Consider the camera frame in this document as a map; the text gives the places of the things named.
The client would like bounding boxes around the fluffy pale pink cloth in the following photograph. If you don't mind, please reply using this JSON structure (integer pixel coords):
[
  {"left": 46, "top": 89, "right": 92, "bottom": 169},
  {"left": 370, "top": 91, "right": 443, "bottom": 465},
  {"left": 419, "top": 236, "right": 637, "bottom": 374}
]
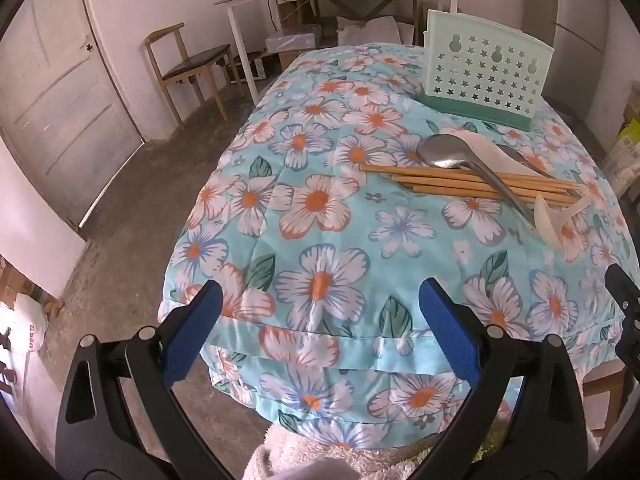
[{"left": 245, "top": 430, "right": 431, "bottom": 480}]

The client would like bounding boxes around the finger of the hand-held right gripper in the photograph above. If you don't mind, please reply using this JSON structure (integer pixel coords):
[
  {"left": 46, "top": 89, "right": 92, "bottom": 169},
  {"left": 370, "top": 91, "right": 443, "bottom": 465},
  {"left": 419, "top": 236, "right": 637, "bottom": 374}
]
[{"left": 604, "top": 262, "right": 640, "bottom": 367}]

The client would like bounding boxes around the wooden chopstick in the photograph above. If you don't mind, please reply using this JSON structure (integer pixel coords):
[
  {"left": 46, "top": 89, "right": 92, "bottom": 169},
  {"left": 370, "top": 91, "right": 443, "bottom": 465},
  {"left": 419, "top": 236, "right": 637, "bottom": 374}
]
[
  {"left": 359, "top": 162, "right": 586, "bottom": 192},
  {"left": 402, "top": 181, "right": 581, "bottom": 205},
  {"left": 411, "top": 187, "right": 576, "bottom": 208},
  {"left": 391, "top": 174, "right": 581, "bottom": 198}
]

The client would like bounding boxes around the silver refrigerator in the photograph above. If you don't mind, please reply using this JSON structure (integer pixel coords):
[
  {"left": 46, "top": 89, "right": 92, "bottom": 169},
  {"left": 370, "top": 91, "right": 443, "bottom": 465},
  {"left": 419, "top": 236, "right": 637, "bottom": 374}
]
[{"left": 552, "top": 0, "right": 621, "bottom": 126}]

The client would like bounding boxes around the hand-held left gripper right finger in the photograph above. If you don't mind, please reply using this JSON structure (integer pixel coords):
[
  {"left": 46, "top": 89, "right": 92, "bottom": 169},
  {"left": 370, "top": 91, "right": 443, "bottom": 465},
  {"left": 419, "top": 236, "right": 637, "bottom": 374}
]
[{"left": 409, "top": 277, "right": 586, "bottom": 480}]

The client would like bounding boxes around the floral light blue blanket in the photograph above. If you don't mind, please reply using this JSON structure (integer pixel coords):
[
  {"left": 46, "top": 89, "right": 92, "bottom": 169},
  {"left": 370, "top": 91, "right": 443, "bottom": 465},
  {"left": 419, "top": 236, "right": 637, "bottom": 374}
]
[{"left": 157, "top": 42, "right": 633, "bottom": 451}]

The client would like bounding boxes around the white panelled door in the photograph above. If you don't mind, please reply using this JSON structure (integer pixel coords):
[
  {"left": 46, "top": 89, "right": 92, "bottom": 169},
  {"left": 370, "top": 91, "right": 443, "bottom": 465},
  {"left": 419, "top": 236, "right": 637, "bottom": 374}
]
[{"left": 0, "top": 0, "right": 146, "bottom": 228}]

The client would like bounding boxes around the white sack with red print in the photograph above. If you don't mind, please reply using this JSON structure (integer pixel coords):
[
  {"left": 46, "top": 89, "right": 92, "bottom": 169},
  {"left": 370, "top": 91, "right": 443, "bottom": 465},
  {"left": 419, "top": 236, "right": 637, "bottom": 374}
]
[{"left": 0, "top": 292, "right": 51, "bottom": 411}]

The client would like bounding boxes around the white box with dark side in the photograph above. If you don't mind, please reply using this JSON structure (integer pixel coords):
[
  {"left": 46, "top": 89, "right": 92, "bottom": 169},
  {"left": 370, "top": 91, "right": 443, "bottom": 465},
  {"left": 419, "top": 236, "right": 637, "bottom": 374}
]
[{"left": 227, "top": 50, "right": 268, "bottom": 83}]

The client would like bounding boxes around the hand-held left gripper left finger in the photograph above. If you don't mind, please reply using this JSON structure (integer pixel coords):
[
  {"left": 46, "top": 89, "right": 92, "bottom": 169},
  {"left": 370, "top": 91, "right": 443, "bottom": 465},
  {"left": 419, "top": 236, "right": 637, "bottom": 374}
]
[{"left": 55, "top": 280, "right": 236, "bottom": 480}]

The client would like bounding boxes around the wooden stool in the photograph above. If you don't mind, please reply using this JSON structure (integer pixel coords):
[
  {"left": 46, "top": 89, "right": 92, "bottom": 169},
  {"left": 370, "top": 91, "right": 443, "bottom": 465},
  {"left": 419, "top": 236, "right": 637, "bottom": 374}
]
[{"left": 582, "top": 360, "right": 628, "bottom": 431}]

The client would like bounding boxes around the green plastic utensil holder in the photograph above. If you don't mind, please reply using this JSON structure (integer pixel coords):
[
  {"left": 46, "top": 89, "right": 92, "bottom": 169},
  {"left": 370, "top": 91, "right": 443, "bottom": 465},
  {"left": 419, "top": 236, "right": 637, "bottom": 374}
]
[{"left": 419, "top": 9, "right": 556, "bottom": 132}]

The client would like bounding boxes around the white foam box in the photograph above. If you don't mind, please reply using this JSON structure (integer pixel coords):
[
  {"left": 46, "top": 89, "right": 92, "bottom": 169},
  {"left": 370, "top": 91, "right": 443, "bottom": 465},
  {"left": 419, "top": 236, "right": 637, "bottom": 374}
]
[{"left": 265, "top": 25, "right": 321, "bottom": 56}]

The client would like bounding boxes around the small cardboard box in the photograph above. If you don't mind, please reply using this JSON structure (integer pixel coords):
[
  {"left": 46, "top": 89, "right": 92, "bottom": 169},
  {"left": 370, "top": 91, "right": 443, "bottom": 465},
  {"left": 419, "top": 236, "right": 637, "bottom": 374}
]
[{"left": 276, "top": 0, "right": 315, "bottom": 30}]

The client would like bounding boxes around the wooden chair with dark seat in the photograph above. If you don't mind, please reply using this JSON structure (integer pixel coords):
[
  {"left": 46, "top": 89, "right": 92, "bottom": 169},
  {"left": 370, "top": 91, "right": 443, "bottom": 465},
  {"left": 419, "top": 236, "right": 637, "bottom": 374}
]
[{"left": 145, "top": 22, "right": 243, "bottom": 126}]

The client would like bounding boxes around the large metal spoon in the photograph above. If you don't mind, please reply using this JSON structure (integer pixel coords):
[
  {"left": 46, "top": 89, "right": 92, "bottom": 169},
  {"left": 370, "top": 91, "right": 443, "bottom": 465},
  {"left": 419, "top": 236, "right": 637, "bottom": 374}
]
[{"left": 416, "top": 133, "right": 537, "bottom": 223}]

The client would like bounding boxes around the yellow green rice sack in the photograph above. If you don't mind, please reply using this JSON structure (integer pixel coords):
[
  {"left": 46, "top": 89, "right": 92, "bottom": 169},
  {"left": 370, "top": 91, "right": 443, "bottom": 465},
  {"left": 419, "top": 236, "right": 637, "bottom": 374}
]
[{"left": 602, "top": 120, "right": 640, "bottom": 196}]

